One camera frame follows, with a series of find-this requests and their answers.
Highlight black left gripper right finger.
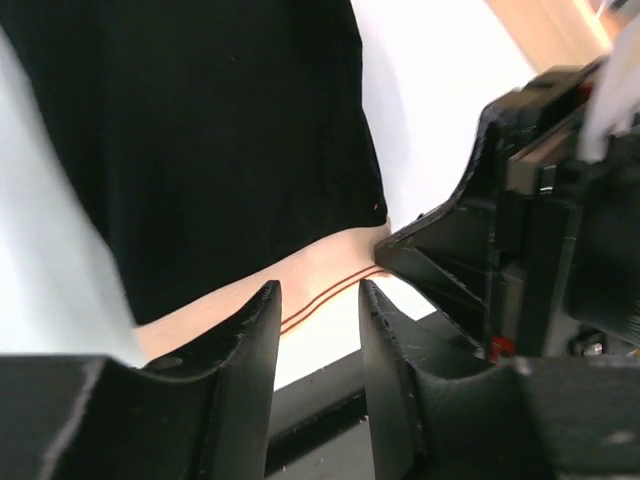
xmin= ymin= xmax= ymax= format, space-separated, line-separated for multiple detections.
xmin=359 ymin=281 xmax=639 ymax=479

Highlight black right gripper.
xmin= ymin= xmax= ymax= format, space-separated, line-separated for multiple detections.
xmin=375 ymin=60 xmax=639 ymax=360

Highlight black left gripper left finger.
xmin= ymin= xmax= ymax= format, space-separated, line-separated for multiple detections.
xmin=1 ymin=281 xmax=281 ymax=479

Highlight black underwear beige waistband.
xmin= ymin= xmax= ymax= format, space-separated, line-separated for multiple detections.
xmin=1 ymin=1 xmax=389 ymax=360

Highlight wooden compartment tray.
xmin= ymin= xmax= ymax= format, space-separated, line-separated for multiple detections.
xmin=486 ymin=0 xmax=624 ymax=73

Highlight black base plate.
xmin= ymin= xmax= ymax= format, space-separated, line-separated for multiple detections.
xmin=259 ymin=309 xmax=640 ymax=480

